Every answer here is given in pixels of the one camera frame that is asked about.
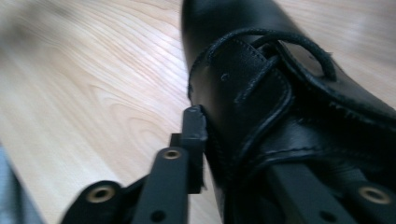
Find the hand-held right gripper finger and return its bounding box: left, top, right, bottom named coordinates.
left=169, top=105, right=208, bottom=195

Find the black leather lace-up shoe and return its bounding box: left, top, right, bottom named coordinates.
left=180, top=0, right=396, bottom=224

